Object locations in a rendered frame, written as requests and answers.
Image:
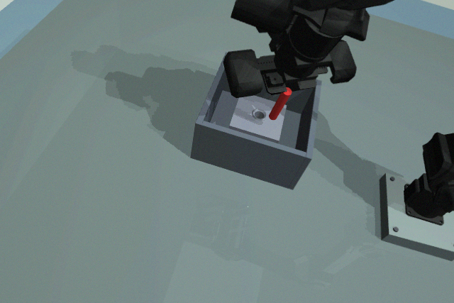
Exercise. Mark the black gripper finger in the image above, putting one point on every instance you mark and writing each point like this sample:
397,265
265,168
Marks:
273,90
307,84

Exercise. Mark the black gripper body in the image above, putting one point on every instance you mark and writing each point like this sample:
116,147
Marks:
244,71

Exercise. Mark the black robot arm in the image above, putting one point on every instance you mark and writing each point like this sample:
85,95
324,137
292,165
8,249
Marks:
317,27

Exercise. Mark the red peg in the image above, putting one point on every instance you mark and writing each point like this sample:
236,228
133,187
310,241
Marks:
280,104

